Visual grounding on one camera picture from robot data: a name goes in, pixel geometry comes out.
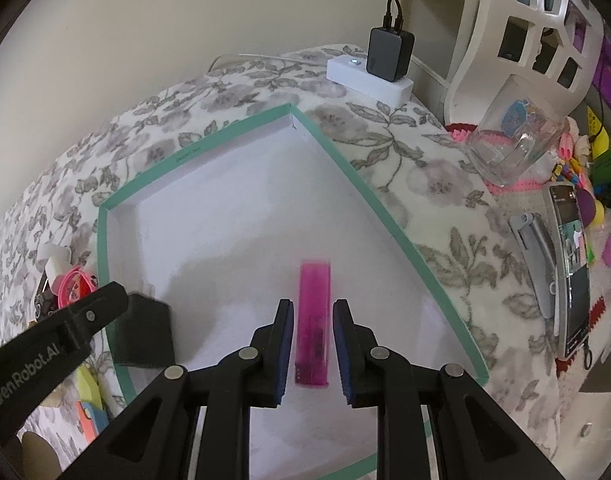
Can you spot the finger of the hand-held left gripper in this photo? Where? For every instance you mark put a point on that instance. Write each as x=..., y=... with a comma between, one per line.
x=102, y=305

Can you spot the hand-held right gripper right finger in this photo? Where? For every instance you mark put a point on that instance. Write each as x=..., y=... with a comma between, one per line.
x=343, y=355

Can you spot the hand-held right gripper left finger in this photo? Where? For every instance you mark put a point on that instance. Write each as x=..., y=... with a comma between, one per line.
x=284, y=355

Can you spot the pink toy watch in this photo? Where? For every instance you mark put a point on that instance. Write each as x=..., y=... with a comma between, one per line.
x=77, y=285

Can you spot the pink lighter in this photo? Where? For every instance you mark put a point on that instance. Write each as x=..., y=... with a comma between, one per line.
x=313, y=330

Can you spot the small black box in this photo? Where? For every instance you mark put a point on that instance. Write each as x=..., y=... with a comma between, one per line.
x=143, y=332

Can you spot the yellow sticky note pad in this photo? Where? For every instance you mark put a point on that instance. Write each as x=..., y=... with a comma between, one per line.
x=89, y=382

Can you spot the orange and blue note pad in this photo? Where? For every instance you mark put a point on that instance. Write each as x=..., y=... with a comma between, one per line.
x=92, y=420

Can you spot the white tray with teal rim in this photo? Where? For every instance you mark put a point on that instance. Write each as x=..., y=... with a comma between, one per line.
x=235, y=220

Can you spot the grey nail clipper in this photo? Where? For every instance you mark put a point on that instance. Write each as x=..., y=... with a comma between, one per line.
x=535, y=265

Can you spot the smartphone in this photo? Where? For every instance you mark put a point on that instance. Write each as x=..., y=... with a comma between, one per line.
x=574, y=270

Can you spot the pink crochet coaster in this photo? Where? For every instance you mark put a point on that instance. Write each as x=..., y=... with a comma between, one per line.
x=523, y=182

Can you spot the clear glass mug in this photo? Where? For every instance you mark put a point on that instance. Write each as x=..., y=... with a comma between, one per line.
x=515, y=145

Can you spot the white power strip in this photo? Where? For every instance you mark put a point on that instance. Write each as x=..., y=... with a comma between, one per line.
x=368, y=82

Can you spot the black charger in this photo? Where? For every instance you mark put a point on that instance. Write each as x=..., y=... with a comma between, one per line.
x=389, y=57

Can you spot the pile of colourful small toys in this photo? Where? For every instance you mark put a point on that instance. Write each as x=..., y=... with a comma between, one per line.
x=603, y=170

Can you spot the white plastic basket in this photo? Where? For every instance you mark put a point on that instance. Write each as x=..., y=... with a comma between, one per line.
x=490, y=25

